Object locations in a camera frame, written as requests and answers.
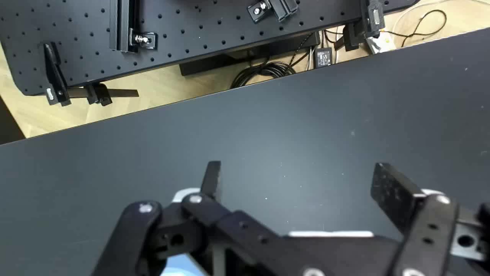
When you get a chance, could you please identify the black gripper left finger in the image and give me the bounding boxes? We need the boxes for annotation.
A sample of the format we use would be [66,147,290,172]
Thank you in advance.
[90,161,288,276]

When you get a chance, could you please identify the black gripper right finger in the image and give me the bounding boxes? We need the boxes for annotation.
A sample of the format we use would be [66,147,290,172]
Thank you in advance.
[371,161,459,276]

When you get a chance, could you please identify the black clamp with flat bar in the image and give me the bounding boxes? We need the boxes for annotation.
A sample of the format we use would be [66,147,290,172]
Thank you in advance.
[67,81,141,107]

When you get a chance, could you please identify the black power adapter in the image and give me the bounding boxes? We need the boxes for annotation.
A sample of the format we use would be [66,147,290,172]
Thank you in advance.
[312,46,334,69]

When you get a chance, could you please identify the black clamp with label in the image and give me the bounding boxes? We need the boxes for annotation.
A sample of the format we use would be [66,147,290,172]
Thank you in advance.
[342,0,388,52]

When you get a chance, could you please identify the black table clamp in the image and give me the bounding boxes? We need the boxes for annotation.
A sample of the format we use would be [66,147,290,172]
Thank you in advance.
[41,41,72,107]

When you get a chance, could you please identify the black perforated breadboard table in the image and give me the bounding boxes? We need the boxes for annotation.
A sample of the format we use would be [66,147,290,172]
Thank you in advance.
[0,0,421,98]

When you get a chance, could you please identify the black mounting block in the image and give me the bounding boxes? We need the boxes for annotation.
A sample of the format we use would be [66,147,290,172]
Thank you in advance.
[270,0,302,23]

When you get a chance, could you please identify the thin black looped cable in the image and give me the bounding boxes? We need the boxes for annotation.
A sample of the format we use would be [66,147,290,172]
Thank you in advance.
[380,8,449,49]

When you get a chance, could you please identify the black coiled cable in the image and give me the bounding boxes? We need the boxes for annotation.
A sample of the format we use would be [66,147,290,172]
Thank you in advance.
[228,60,299,90]

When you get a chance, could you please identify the silver corner bracket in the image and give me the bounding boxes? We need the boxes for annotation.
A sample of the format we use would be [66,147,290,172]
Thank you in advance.
[127,28,159,52]
[247,0,273,23]

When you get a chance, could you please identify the black aluminium extrusion post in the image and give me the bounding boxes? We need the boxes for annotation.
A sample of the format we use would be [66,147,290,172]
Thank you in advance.
[109,0,138,54]

